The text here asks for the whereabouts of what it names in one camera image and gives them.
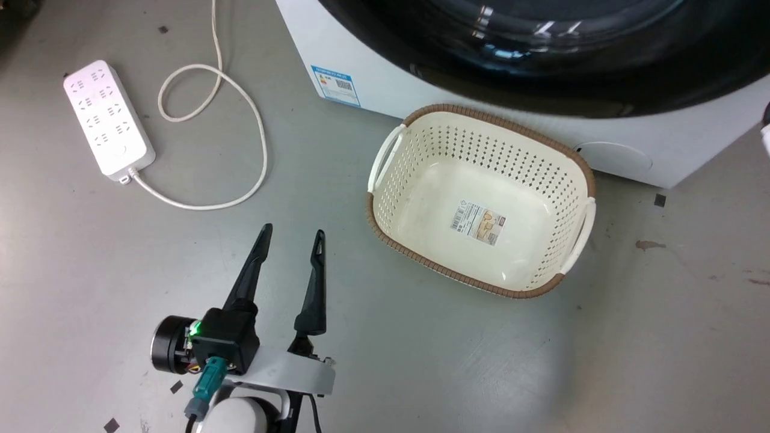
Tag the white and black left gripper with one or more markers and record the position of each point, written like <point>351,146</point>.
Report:
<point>295,373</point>

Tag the black floor tape piece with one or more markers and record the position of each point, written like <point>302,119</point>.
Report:
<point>660,199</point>
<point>111,425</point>
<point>175,386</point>

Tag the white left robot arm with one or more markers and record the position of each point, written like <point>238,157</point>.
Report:
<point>240,416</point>

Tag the white washing machine body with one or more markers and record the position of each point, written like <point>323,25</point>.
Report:
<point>385,72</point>

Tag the round white filter cover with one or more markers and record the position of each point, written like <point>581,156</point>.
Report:
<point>616,157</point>

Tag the blue white energy label sticker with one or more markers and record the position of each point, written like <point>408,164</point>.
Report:
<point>337,85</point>

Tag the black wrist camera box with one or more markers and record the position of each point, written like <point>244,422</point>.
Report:
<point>227,337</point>

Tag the cream laundry basket brown rim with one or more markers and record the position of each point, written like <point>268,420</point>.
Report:
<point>433,198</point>

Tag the white power strip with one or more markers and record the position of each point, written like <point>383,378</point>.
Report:
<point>107,117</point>

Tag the black round washing machine door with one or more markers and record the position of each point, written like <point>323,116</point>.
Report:
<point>541,66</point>

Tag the printed basket label sticker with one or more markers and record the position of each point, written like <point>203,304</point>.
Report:
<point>479,224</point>

